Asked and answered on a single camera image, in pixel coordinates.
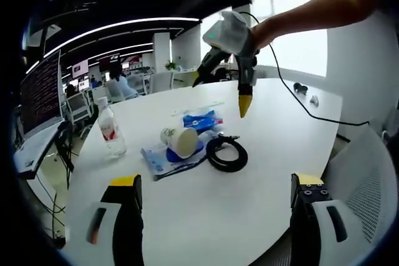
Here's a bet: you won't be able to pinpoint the white side desk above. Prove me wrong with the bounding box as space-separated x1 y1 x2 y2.
13 118 74 181

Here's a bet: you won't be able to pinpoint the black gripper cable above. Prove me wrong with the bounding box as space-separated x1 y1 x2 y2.
239 11 371 127

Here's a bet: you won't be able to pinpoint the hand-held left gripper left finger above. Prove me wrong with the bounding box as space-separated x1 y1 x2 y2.
70 173 145 266

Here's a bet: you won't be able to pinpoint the black floor cables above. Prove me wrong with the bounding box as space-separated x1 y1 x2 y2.
33 141 76 242

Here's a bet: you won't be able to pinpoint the curved ceiling light strip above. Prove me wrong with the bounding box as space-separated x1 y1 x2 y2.
42 16 201 59

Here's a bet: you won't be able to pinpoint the small black object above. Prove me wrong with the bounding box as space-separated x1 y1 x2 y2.
294 82 310 96

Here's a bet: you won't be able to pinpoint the dark monitor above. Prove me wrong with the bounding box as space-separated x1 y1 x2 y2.
17 49 65 141

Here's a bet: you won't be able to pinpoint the white table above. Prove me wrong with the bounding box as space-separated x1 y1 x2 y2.
64 78 344 266

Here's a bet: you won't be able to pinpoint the clear water bottle red label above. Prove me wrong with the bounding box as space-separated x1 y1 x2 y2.
97 97 128 159

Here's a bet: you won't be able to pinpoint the white paper cup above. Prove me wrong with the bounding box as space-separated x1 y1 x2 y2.
159 126 200 158

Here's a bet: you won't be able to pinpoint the clear blue-printed plastic bag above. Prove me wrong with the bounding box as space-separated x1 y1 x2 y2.
140 130 219 182

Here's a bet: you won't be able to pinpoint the blue tissue packet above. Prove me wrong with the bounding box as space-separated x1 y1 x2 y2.
181 110 225 131

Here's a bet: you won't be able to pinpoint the white mesh office chair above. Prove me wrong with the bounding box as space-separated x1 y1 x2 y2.
324 125 394 266

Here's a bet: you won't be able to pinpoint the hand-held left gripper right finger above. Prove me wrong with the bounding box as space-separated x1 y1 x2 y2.
289 172 372 266

